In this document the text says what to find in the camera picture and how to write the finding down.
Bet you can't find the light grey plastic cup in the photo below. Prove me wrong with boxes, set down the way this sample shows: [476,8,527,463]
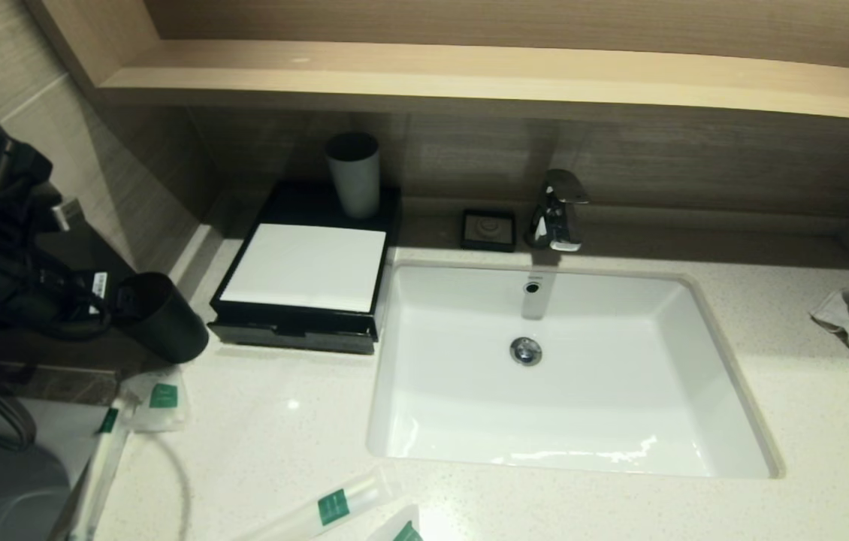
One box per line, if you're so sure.
[325,131,382,220]

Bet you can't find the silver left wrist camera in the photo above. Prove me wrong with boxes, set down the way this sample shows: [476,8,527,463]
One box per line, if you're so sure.
[49,198,89,232]

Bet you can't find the chrome sink drain stopper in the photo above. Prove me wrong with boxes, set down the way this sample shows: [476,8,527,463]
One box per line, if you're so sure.
[509,336,544,367]

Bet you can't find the wooden wall shelf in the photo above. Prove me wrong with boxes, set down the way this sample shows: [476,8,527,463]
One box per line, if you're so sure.
[23,0,849,125]

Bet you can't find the black square soap dish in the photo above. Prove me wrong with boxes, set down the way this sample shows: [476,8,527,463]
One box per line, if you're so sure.
[459,208,518,252]

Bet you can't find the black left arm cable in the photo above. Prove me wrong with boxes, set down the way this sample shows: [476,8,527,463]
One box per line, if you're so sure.
[15,289,113,343]

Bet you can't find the white bathtub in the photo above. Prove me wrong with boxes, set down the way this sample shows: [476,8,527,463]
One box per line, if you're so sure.
[0,397,114,541]

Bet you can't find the white ceramic sink basin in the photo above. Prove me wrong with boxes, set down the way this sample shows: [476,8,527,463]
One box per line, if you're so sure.
[366,260,785,481]

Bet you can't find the long slim toothbrush packet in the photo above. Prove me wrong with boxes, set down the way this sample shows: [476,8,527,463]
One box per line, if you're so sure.
[66,397,134,541]

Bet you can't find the black amenity drawer box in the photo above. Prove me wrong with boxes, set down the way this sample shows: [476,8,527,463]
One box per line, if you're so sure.
[207,180,402,355]

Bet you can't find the small square green-label packet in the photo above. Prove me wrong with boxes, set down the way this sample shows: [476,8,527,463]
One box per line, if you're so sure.
[120,366,191,433]

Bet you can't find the chrome sink faucet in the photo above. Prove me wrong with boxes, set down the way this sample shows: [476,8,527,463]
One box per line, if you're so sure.
[525,168,591,252]

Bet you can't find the small packet green corner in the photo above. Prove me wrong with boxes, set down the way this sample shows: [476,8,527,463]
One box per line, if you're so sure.
[366,503,426,541]

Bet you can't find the black plastic cup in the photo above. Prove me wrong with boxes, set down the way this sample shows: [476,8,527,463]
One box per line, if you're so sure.
[110,271,210,364]

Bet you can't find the wide toothbrush packet green label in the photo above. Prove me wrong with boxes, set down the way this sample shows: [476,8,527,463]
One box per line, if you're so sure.
[231,466,404,541]

